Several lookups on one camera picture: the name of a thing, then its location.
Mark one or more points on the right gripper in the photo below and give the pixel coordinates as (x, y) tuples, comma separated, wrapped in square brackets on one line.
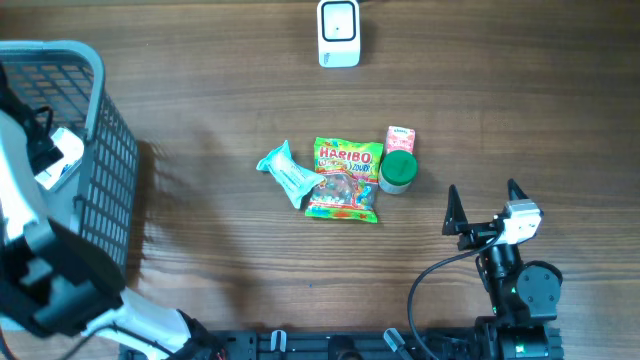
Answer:
[(456, 222)]

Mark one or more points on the green lid jar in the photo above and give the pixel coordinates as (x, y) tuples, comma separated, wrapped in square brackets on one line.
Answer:
[(397, 172)]

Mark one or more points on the Haribo gummy candy bag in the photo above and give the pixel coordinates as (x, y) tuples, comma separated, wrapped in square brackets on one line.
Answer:
[(351, 172)]

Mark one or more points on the teal snack pack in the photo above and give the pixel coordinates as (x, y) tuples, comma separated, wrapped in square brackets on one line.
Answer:
[(296, 180)]

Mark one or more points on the white plaster pack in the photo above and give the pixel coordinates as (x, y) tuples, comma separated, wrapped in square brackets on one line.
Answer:
[(72, 149)]

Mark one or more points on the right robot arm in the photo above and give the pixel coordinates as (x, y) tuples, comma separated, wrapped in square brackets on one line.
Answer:
[(523, 295)]

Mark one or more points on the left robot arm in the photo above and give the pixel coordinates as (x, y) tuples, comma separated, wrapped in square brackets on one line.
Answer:
[(55, 282)]

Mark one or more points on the white barcode scanner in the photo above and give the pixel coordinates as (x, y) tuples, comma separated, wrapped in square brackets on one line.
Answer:
[(338, 33)]

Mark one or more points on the grey plastic mesh basket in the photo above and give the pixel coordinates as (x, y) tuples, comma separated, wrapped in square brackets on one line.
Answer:
[(95, 196)]

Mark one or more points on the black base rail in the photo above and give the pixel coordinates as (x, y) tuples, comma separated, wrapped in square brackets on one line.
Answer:
[(456, 343)]

